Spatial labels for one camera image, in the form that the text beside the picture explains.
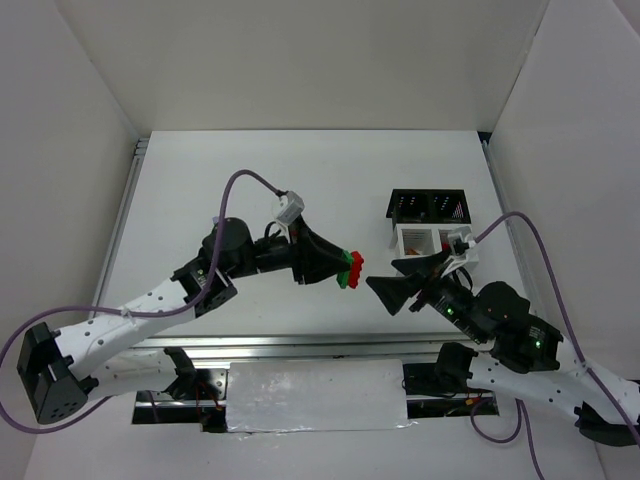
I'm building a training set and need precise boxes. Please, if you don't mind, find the white slotted container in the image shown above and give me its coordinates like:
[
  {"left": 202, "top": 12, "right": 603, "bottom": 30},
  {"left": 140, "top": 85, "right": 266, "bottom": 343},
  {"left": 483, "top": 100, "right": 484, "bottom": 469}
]
[{"left": 390, "top": 223, "right": 472, "bottom": 259}]

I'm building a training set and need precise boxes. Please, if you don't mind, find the white taped cover panel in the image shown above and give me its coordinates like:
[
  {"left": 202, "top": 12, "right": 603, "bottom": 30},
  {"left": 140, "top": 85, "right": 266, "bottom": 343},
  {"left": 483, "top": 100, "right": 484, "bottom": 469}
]
[{"left": 226, "top": 359, "right": 410, "bottom": 433}]

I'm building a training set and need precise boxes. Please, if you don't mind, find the aluminium left side rail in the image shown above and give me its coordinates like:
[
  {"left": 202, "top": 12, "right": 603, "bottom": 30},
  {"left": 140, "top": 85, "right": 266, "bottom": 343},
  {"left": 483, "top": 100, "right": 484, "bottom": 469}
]
[{"left": 93, "top": 137, "right": 150, "bottom": 304}]

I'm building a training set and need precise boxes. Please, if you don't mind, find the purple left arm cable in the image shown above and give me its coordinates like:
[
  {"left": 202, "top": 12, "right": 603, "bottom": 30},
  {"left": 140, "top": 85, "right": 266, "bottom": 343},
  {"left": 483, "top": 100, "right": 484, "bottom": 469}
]
[{"left": 0, "top": 169, "right": 289, "bottom": 431}]

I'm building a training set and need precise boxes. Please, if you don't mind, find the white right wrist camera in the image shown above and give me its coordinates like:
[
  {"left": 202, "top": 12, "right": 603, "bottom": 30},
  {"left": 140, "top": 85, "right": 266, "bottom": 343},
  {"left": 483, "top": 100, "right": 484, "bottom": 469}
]
[{"left": 447, "top": 226, "right": 477, "bottom": 266}]

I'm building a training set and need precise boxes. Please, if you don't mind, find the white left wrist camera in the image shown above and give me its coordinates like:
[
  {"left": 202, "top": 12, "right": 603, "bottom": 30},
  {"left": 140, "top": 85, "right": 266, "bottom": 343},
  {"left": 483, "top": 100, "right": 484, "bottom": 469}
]
[{"left": 271, "top": 191, "right": 305, "bottom": 227}]

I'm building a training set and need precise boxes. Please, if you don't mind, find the red scalloped lego brick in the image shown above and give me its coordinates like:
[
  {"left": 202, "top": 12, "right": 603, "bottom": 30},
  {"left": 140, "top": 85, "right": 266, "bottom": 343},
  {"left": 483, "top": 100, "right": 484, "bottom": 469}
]
[{"left": 347, "top": 251, "right": 364, "bottom": 289}]

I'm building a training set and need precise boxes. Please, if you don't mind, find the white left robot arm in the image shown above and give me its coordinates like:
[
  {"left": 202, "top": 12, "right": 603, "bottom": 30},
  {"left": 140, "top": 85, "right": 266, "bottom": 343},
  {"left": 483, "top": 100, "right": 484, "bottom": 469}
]
[{"left": 17, "top": 217, "right": 364, "bottom": 425}]

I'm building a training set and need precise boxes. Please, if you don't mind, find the aluminium rail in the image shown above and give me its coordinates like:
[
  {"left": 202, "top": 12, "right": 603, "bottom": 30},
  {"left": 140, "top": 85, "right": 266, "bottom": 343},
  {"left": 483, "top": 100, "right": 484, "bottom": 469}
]
[
  {"left": 93, "top": 137, "right": 150, "bottom": 304},
  {"left": 133, "top": 333, "right": 492, "bottom": 365}
]

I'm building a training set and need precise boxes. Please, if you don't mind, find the aluminium front rail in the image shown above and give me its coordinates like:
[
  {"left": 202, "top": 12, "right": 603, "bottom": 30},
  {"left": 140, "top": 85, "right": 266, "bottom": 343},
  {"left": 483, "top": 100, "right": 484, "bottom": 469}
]
[{"left": 133, "top": 333, "right": 492, "bottom": 365}]

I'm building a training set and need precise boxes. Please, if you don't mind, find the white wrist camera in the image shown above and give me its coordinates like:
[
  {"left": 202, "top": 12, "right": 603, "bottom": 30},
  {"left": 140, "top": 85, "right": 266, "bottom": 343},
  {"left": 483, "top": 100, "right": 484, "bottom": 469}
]
[
  {"left": 447, "top": 226, "right": 477, "bottom": 266},
  {"left": 271, "top": 191, "right": 305, "bottom": 227}
]

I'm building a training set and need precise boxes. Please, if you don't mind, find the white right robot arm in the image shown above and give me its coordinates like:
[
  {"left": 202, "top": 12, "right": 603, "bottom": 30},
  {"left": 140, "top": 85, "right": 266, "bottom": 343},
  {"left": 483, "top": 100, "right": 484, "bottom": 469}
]
[{"left": 366, "top": 252, "right": 639, "bottom": 447}]

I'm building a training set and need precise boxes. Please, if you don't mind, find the green lego plate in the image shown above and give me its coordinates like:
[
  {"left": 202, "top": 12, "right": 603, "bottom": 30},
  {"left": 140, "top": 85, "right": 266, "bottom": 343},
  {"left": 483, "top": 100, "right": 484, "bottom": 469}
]
[{"left": 336, "top": 250, "right": 353, "bottom": 289}]

